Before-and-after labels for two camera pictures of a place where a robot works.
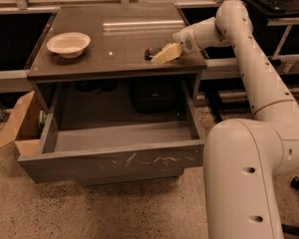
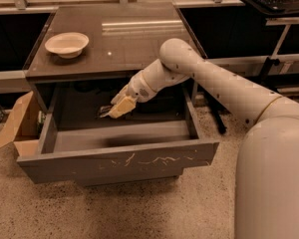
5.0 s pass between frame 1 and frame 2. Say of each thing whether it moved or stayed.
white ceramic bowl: stayed
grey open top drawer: stayed
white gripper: moved
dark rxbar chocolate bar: moved
